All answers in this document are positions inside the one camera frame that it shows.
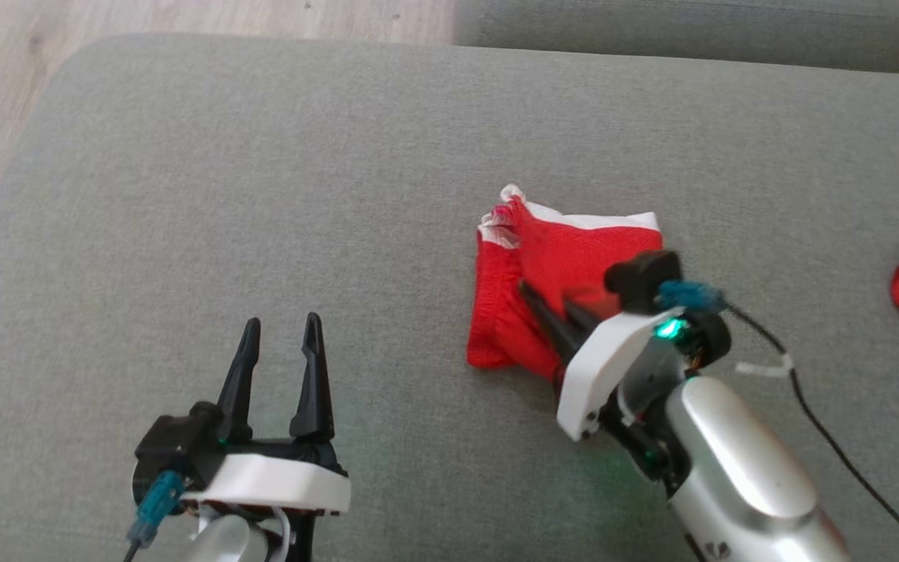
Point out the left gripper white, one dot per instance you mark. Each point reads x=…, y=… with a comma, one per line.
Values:
x=270, y=480

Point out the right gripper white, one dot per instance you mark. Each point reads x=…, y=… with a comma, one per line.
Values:
x=613, y=367

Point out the plain red sports garment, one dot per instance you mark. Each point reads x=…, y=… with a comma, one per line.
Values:
x=559, y=257

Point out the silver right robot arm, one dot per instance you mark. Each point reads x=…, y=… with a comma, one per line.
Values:
x=746, y=476

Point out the large grey sofa seat cushion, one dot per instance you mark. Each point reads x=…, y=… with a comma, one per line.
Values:
x=340, y=234

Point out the grey sofa back cushion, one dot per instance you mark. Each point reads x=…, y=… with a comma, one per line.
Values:
x=699, y=31

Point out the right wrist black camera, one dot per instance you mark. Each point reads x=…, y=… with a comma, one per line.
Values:
x=644, y=281

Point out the wrist black camera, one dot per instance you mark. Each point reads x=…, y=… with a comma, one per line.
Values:
x=172, y=449
x=644, y=281

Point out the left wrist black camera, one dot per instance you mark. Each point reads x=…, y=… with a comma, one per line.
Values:
x=172, y=449

